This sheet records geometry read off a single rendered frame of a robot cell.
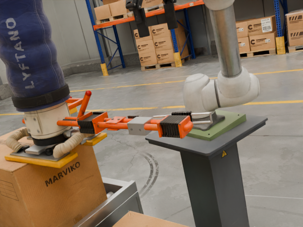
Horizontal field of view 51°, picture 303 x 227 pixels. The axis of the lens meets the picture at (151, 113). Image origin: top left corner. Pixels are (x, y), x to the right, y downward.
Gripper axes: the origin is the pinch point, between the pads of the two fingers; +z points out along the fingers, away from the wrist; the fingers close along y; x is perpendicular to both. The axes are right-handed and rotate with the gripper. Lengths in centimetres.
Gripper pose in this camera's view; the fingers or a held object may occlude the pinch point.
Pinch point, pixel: (158, 28)
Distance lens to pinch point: 89.9
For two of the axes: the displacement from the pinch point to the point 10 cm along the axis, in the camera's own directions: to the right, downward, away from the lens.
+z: 2.2, 9.4, 2.7
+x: 7.8, 0.0, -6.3
